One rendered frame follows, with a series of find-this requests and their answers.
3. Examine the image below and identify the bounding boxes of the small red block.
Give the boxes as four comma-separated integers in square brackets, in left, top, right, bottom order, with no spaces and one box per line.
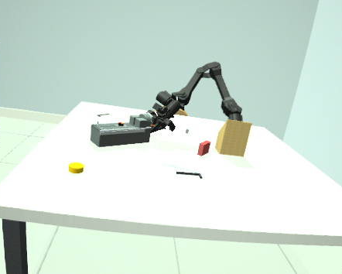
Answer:
[197,141,211,156]

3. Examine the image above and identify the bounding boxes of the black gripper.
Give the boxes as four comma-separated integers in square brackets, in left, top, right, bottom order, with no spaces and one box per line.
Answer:
[146,106,176,133]

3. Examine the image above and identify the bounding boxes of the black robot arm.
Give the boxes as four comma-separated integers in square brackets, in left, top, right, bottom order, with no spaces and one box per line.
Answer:
[152,61,243,122]

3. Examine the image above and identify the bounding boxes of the yellow short cylinder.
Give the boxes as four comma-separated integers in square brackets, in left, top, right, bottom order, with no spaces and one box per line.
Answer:
[69,162,84,173]

